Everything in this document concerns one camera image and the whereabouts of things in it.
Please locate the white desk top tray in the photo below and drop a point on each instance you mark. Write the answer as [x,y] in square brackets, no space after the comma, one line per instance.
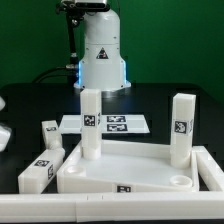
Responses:
[126,167]

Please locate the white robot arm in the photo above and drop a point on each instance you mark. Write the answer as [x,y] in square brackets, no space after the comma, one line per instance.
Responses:
[101,67]

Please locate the white marker sheet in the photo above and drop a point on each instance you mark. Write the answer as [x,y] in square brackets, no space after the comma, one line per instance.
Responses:
[135,124]

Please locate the white right fence bar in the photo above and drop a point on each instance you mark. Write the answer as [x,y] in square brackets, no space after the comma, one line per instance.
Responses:
[209,170]

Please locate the white fence bar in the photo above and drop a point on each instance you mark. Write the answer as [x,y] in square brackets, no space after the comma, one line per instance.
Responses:
[209,170]
[19,208]

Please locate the white front fence bar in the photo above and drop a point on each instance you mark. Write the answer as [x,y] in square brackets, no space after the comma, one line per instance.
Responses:
[19,208]

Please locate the black camera on stand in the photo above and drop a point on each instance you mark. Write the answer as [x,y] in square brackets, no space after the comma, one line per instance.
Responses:
[74,12]

